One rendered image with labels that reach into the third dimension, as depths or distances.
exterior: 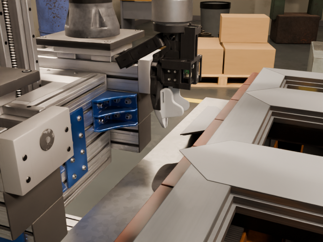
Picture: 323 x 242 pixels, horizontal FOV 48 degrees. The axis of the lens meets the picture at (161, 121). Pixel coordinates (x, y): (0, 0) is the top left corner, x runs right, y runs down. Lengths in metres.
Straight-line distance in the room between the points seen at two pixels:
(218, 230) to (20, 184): 0.30
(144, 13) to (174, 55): 6.60
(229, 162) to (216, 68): 3.38
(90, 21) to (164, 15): 0.37
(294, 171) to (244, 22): 3.73
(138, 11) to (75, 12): 6.34
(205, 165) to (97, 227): 0.29
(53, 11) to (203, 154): 3.14
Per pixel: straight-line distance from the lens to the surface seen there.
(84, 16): 1.00
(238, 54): 4.06
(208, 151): 0.76
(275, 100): 1.10
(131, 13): 7.39
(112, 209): 0.89
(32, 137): 0.56
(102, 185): 2.27
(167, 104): 0.72
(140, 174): 1.02
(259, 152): 0.78
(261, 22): 4.41
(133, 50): 0.71
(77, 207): 2.10
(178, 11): 0.66
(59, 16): 3.73
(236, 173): 0.69
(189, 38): 0.67
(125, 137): 1.03
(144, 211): 0.63
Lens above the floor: 1.20
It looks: 23 degrees down
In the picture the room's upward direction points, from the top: straight up
